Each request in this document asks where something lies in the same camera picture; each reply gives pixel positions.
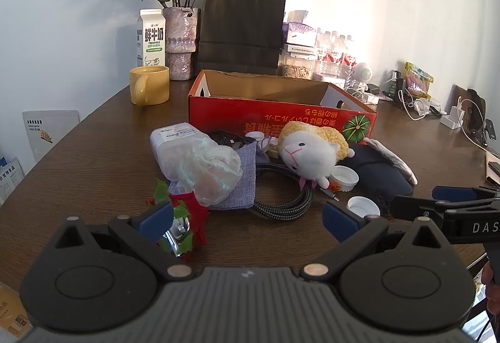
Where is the lavender cloth pouch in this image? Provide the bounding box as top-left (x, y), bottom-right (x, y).
top-left (207, 142), bottom-right (271, 210)

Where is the black paper bag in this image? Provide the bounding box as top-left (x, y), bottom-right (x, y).
top-left (195, 0), bottom-right (288, 76)

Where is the blue white booklet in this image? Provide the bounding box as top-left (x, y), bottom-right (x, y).
top-left (0, 157), bottom-right (25, 206)

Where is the sheep plush toy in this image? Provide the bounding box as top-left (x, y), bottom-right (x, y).
top-left (278, 121), bottom-right (354, 189)

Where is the white earphone cable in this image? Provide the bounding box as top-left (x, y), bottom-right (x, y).
top-left (344, 83), bottom-right (372, 105)

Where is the silver tin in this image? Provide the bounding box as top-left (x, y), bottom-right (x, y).
top-left (313, 72), bottom-right (347, 89)

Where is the red artificial rose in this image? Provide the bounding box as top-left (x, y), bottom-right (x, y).
top-left (146, 179), bottom-right (210, 260)

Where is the white round speaker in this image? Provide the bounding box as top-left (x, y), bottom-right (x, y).
top-left (352, 62), bottom-right (374, 94)

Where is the shrink-wrapped water bottle pack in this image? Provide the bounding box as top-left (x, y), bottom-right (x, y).
top-left (315, 30), bottom-right (357, 79)

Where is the person's right hand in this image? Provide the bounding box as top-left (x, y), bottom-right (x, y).
top-left (481, 261), bottom-right (500, 314)

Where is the yellow snack packet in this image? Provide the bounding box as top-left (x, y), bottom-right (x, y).
top-left (403, 62), bottom-right (434, 99)

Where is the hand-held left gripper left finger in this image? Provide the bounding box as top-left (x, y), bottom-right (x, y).
top-left (54, 202), bottom-right (197, 283)

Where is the white cable with plug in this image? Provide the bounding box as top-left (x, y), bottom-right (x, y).
top-left (397, 88), bottom-right (443, 121)

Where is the mottled pink ceramic vase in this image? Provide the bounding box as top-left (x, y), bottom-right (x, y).
top-left (162, 7), bottom-right (202, 81)

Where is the flat white box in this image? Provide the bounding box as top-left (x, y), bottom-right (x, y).
top-left (284, 43), bottom-right (315, 55)

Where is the clear jar of seeds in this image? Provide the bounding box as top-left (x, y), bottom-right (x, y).
top-left (279, 52), bottom-right (315, 80)

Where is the yellow mug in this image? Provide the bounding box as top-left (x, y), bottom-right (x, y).
top-left (130, 66), bottom-right (171, 106)

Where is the clear plastic container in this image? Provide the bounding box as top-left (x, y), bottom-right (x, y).
top-left (150, 122), bottom-right (208, 180)

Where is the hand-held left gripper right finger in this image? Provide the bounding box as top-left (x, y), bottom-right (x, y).
top-left (299, 201), bottom-right (450, 283)

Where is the navy blue pouch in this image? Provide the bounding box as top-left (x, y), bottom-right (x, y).
top-left (340, 144), bottom-right (414, 208)

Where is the dark brown object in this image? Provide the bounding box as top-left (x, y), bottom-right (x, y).
top-left (449, 84), bottom-right (488, 137)

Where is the black braided cable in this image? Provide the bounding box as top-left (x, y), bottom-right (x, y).
top-left (250, 163), bottom-right (314, 221)

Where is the white bottle cap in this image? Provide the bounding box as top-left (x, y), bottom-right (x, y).
top-left (347, 196), bottom-right (380, 219)

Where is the white charging dock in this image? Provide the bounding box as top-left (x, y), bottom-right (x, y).
top-left (440, 105), bottom-right (466, 130)

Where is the white green milk carton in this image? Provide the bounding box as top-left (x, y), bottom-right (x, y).
top-left (137, 9), bottom-right (167, 69)

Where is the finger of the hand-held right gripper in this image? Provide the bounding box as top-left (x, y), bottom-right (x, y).
top-left (433, 186), bottom-right (500, 203)
top-left (391, 196), bottom-right (500, 220)

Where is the purple tissue pack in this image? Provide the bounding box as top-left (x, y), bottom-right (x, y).
top-left (282, 10), bottom-right (318, 47)

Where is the red cardboard box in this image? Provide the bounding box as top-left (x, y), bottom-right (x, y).
top-left (188, 70), bottom-right (378, 143)

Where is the clear plastic bag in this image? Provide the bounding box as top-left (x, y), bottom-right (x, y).
top-left (168, 140), bottom-right (243, 207)

